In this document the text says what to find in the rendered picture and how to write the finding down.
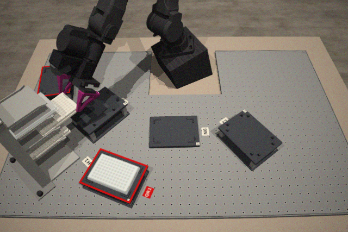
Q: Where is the cream multiwell plate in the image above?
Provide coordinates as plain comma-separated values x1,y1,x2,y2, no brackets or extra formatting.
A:
36,92,77,137

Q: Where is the white multi-well plate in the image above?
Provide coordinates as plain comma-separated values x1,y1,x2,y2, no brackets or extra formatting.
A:
28,123,71,160
87,153,140,195

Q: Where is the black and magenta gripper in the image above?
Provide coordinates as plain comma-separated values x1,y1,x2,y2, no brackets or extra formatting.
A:
57,61,100,112

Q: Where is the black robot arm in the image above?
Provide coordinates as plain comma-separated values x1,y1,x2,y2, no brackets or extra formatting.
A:
49,0,194,80

